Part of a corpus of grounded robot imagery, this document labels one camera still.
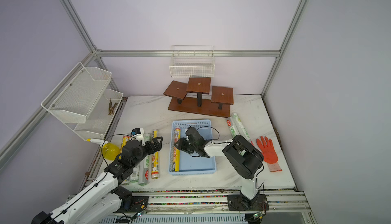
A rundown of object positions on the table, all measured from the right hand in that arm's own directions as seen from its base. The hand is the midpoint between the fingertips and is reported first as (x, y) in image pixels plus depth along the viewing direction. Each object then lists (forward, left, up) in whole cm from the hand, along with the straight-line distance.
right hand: (177, 147), depth 90 cm
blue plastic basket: (-10, -7, -2) cm, 13 cm away
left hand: (-1, +10, +10) cm, 14 cm away
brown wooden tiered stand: (+36, -11, +7) cm, 38 cm away
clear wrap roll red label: (+14, -35, +1) cm, 38 cm away
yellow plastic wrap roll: (-4, 0, +1) cm, 4 cm away
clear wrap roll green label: (+10, -41, +1) cm, 43 cm away
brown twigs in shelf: (+23, +43, +12) cm, 50 cm away
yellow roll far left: (+6, +33, +1) cm, 33 cm away
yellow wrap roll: (-7, +12, 0) cm, 14 cm away
